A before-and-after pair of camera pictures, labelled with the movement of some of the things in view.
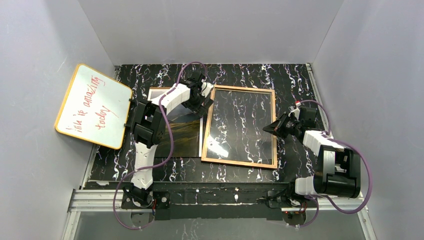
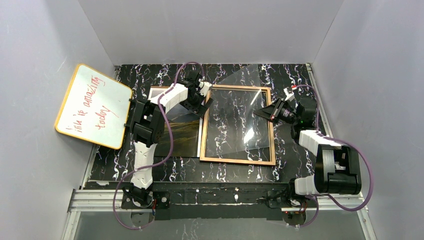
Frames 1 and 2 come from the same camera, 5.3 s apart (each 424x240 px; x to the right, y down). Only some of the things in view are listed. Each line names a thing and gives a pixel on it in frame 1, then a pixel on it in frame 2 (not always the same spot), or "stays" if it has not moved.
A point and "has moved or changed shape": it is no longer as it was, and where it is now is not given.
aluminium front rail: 84,200 stays
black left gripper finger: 207,104 stays
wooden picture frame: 233,131 has moved or changed shape
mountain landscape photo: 188,131 stays
